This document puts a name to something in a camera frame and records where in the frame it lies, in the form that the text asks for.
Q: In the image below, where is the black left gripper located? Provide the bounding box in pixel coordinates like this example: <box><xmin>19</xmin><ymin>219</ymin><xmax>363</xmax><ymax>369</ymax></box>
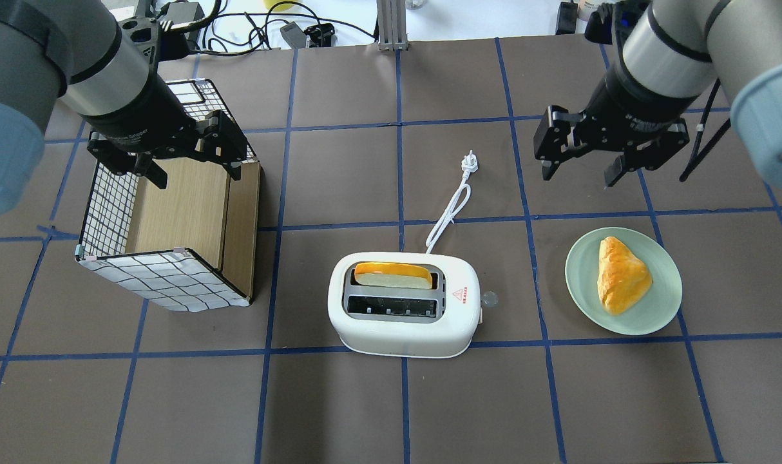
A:
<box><xmin>86</xmin><ymin>110</ymin><xmax>249</xmax><ymax>189</ymax></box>

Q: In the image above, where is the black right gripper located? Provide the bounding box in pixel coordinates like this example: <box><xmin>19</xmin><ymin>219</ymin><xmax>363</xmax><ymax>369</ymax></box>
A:
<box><xmin>533</xmin><ymin>105</ymin><xmax>689</xmax><ymax>188</ymax></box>

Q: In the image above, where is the white two-slot toaster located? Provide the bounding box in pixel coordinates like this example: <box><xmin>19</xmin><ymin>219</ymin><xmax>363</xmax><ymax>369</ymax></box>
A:
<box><xmin>327</xmin><ymin>251</ymin><xmax>482</xmax><ymax>359</ymax></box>

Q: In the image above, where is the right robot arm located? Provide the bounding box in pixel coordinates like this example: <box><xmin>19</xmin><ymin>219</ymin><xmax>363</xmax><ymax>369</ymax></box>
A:
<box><xmin>533</xmin><ymin>1</ymin><xmax>782</xmax><ymax>189</ymax></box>

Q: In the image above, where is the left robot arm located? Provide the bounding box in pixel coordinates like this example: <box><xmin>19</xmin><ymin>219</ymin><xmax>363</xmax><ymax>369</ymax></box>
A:
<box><xmin>0</xmin><ymin>1</ymin><xmax>249</xmax><ymax>215</ymax></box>

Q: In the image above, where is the toast slice in toaster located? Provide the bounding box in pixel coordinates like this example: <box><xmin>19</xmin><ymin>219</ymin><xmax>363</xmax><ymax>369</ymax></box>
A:
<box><xmin>354</xmin><ymin>262</ymin><xmax>435</xmax><ymax>289</ymax></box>

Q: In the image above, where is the light green plate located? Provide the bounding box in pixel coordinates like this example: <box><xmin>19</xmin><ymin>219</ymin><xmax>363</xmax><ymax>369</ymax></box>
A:
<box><xmin>565</xmin><ymin>227</ymin><xmax>683</xmax><ymax>336</ymax></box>

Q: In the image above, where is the golden triangular pastry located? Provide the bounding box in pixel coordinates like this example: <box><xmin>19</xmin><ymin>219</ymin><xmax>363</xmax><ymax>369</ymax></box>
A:
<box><xmin>596</xmin><ymin>236</ymin><xmax>653</xmax><ymax>315</ymax></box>

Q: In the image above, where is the black power adapter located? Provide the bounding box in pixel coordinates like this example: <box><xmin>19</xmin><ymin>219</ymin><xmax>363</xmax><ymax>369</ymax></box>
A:
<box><xmin>280</xmin><ymin>23</ymin><xmax>310</xmax><ymax>49</ymax></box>

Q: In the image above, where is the white toaster power cable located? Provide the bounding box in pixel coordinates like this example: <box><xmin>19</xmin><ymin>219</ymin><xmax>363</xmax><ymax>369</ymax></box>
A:
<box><xmin>424</xmin><ymin>151</ymin><xmax>481</xmax><ymax>255</ymax></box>

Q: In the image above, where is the aluminium frame post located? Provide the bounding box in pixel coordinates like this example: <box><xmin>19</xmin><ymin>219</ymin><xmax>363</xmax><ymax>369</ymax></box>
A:
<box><xmin>376</xmin><ymin>0</ymin><xmax>409</xmax><ymax>51</ymax></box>

